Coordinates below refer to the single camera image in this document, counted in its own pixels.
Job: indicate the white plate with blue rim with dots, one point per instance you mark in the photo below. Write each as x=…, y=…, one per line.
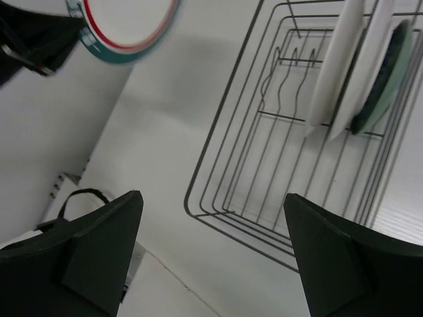
x=366, y=68

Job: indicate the grey wire dish rack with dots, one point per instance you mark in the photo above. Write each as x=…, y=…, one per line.
x=258, y=150

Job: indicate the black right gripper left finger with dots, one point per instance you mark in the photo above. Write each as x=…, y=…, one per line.
x=74, y=268

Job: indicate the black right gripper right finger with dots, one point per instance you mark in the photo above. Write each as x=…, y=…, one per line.
x=350, y=270

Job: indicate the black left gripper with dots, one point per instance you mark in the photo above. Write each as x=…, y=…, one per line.
x=36, y=41

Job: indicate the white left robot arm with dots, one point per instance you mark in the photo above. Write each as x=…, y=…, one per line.
x=55, y=100

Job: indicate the small blue floral plate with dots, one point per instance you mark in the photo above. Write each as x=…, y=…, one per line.
x=388, y=79

